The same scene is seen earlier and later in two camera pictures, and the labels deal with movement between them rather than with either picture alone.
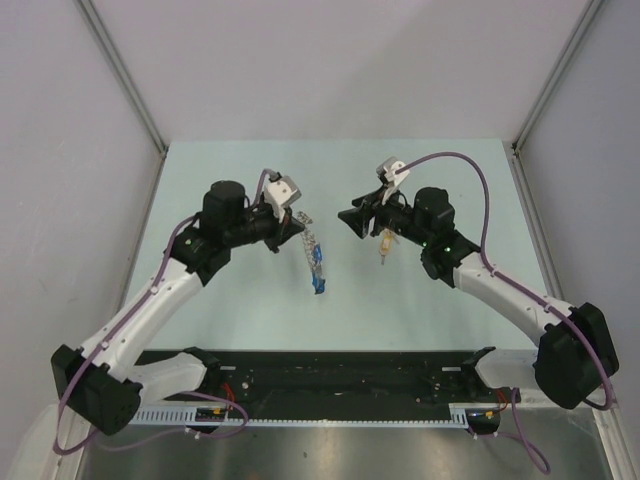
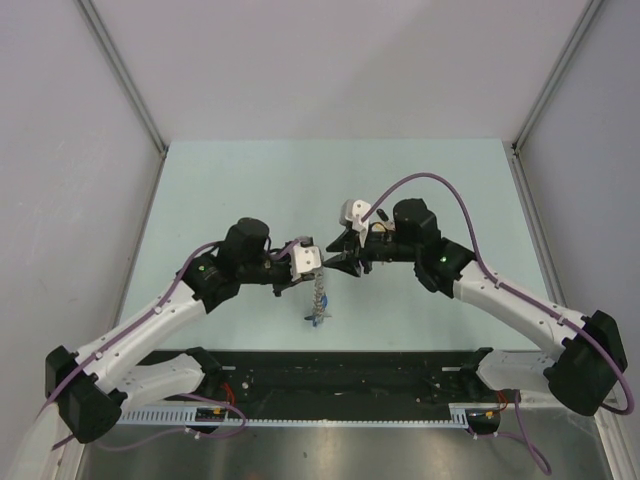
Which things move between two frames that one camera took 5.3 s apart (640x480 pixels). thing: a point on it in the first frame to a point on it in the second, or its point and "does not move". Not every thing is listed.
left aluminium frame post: (95, 22) does not move
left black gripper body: (275, 241) to (277, 275)
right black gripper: (358, 218) to (349, 262)
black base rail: (352, 380) does not move
